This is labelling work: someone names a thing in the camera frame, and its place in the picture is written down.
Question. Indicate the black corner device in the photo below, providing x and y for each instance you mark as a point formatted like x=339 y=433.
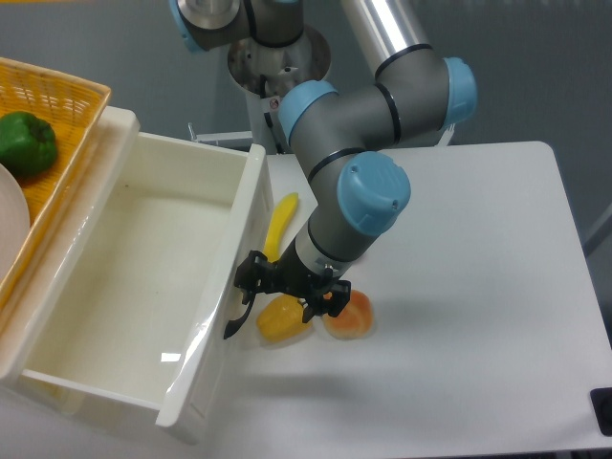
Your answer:
x=601 y=399

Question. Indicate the green bell pepper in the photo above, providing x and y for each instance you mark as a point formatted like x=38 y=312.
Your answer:
x=28 y=145

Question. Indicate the yellow wicker basket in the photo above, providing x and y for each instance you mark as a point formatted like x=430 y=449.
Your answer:
x=49 y=117

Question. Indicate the orange bread roll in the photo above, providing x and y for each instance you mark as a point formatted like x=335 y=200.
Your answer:
x=354 y=321

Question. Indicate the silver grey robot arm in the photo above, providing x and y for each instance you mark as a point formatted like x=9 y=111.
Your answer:
x=338 y=140

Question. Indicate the white plate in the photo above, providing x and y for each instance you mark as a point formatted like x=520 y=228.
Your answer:
x=14 y=221

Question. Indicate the yellow bell pepper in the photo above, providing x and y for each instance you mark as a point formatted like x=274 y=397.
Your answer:
x=281 y=319

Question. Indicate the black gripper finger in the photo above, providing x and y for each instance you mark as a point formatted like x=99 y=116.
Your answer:
x=330 y=304
x=254 y=276

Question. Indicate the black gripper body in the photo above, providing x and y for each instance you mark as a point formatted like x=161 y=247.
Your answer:
x=291 y=277

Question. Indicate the white drawer cabinet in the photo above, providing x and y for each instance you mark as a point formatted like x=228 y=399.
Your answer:
x=30 y=292

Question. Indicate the yellow banana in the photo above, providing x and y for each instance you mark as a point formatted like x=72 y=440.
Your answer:
x=282 y=216

